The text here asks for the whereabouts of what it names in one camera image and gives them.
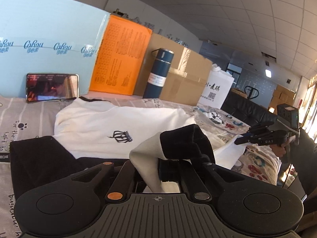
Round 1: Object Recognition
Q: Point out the white and black sweatshirt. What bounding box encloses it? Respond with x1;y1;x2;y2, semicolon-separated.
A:
10;98;245;197

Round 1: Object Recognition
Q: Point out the operator right hand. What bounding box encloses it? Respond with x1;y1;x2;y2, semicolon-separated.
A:
269;139;291;158

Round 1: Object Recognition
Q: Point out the black leather sofa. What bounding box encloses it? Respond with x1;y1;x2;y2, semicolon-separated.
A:
221;91;277;126

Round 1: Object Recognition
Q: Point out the stacked cardboard boxes background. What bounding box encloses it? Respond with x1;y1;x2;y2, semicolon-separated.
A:
231;85;296;109

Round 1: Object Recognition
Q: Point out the white printed tote bag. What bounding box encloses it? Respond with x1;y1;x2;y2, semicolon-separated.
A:
197;63;234;109

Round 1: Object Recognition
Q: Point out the brown cardboard box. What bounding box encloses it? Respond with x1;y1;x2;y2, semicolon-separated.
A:
133;33;212;106

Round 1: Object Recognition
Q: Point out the cartoon print bed sheet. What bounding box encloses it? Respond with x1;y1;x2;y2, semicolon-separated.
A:
1;98;281;237

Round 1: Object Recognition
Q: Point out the dark blue thermos bottle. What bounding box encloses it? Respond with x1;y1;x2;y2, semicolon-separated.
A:
143;48;174;99

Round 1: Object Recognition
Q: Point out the smartphone with lit screen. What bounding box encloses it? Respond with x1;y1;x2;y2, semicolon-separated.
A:
26;73;79;103

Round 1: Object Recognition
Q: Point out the orange printed box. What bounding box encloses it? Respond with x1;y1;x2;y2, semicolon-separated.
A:
89;15;152;95

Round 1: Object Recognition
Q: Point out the large light blue box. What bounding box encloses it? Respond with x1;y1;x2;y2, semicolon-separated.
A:
1;0;110;97

